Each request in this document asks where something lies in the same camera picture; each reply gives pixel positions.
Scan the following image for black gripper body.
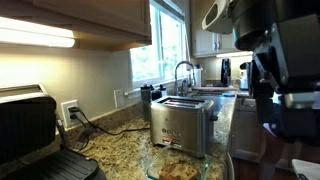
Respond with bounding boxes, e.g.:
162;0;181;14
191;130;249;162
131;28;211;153
253;13;320;95

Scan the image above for brown bread slice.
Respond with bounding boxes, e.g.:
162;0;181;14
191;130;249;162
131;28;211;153
158;161;202;180

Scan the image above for stainless steel toaster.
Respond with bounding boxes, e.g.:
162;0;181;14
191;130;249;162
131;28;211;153
148;95;219;159

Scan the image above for beige lower cabinets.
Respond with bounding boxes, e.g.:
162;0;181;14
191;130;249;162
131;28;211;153
229;96;268;161

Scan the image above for beige cabinets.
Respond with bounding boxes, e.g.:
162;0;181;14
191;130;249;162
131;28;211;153
229;96;268;161
190;0;241;58

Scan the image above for silver kettle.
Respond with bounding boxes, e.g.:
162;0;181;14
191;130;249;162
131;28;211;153
238;62;251;91

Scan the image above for white cart top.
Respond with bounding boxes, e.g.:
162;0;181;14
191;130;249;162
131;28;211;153
291;158;320;180

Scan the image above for black soda maker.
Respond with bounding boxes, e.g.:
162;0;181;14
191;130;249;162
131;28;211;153
220;58;232;88

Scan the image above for under-cabinet light strip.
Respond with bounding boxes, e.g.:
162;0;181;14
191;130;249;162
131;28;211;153
0;16;76;49
215;50;254;58

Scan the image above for white paper towel roll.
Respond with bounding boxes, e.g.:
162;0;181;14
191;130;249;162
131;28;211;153
193;64;203;88

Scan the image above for beige upper cabinets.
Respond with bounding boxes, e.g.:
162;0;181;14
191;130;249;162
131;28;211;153
190;0;241;58

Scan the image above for chrome sink faucet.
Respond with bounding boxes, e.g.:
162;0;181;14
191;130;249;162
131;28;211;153
173;60;197;98

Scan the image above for short black bottle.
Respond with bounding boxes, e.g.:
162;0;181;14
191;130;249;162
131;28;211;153
151;87;163;101

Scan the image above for tall grey tumbler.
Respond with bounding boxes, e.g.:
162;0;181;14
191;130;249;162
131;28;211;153
140;83;154;123

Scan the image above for clear glass baking dish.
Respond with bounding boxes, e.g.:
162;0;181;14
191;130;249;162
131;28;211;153
145;145;211;180

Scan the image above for wooden upper cabinet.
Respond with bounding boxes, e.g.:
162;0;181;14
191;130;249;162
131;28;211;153
0;0;153;53

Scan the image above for black panini grill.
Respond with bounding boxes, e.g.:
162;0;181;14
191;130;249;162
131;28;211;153
0;83;108;180

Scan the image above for curved silver appliance handle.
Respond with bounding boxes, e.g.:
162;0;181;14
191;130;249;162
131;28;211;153
223;151;236;180

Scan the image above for white blank wall plate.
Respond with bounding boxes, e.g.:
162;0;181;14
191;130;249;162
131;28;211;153
113;88;126;109

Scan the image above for black toaster power cord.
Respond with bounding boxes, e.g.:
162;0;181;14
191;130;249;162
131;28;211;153
68;106;151;137

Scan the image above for black grill power cord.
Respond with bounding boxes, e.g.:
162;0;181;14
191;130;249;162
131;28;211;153
72;122;98;151

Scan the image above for white wall outlet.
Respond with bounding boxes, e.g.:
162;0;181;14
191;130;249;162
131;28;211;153
60;99;82;129

